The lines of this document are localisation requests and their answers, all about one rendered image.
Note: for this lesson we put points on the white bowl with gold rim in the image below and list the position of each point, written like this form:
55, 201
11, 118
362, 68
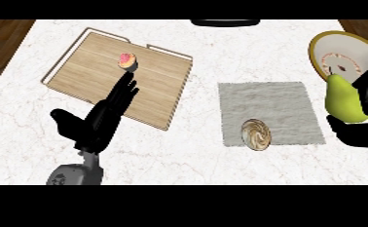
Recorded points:
342, 57

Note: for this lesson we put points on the pink frosted cupcake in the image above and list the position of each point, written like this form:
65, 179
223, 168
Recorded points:
127, 61

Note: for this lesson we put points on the grey placemat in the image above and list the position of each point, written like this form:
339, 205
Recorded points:
269, 112

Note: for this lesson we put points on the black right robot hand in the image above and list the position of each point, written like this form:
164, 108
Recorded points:
352, 133

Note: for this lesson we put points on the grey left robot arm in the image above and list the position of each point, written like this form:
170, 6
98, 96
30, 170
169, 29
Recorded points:
82, 172

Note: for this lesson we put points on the black appliance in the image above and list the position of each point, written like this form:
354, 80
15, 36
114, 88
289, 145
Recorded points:
225, 22

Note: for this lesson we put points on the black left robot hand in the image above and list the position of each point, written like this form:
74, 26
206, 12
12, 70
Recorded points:
102, 117

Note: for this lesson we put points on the wooden cutting board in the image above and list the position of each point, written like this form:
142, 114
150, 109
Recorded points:
120, 78

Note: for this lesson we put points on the brown swirl pastry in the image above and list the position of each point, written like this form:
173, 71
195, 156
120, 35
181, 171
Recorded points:
256, 134

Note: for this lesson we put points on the green pear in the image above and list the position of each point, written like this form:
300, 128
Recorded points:
342, 102

